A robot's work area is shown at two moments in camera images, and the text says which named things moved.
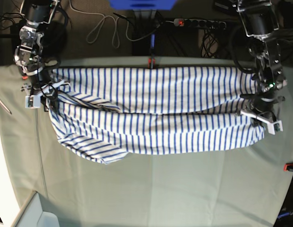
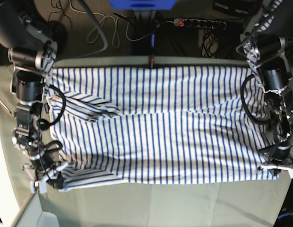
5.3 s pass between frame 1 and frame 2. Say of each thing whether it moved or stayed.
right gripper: moved
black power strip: stayed
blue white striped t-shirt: moved
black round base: stayed
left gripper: moved
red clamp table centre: stayed
